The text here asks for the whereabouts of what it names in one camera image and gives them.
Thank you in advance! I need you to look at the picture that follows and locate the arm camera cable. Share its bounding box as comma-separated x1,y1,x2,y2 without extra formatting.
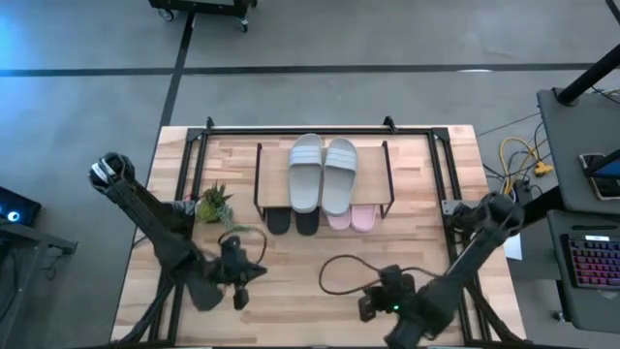
217,226,269,267
318,253,440,297

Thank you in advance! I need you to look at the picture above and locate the black smartphone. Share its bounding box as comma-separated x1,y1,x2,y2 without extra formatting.
578,152,620,203

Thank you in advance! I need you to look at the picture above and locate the black device with blue light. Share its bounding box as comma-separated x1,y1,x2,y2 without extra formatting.
0,186,43,228

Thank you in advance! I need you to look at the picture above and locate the black power strip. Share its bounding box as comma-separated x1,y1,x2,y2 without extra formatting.
512,178,533,205

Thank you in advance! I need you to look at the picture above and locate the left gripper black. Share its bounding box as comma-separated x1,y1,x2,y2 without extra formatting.
212,236,268,288

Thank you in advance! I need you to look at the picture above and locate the grey desk top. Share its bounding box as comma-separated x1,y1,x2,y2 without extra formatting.
536,86,620,216

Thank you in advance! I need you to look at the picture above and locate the backlit rainbow keyboard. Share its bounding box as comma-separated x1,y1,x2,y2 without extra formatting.
560,233,620,292

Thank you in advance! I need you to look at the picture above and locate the black rubber slide sandal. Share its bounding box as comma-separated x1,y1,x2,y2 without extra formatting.
265,206,293,237
294,207,322,238

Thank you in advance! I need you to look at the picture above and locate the dark metal equipment stand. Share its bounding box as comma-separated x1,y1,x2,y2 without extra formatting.
0,216,78,349

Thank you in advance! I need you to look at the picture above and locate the small potted succulent plant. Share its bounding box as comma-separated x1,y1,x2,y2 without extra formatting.
195,180,254,235

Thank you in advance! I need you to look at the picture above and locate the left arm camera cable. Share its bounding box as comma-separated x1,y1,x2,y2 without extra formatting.
217,226,269,267

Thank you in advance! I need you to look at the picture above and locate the grey rubber slide sandal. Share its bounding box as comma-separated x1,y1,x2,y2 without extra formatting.
321,137,359,217
288,133,325,213

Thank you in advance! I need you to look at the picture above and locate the white paper sheet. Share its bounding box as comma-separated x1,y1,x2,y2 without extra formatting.
503,235,524,262

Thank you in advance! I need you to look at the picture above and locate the black monitor pole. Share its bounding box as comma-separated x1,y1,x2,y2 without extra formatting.
554,43,620,107

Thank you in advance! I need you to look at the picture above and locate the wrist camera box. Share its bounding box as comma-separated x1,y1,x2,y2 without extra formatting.
232,287,250,312
356,294,378,324

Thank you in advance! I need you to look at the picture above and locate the black cart with caster wheels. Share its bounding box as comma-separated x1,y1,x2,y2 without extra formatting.
147,0,260,34

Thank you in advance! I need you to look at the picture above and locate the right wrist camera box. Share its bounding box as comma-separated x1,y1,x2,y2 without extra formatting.
356,294,378,324

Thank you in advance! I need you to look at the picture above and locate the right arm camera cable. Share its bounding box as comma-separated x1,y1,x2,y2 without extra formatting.
318,253,440,297

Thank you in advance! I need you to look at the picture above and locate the yellow cable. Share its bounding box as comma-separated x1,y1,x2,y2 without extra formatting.
498,136,555,195

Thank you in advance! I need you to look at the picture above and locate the tablet with blue screen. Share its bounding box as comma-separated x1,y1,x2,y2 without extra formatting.
583,147,620,180

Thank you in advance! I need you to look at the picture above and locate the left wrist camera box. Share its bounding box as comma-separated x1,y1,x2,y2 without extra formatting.
232,287,250,312

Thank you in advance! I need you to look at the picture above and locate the pink rubber slide sandal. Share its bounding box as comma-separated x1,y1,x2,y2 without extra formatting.
350,204,379,234
325,211,353,232

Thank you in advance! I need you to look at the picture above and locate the grey keyboard desk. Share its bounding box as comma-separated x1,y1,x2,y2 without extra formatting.
545,208,620,335

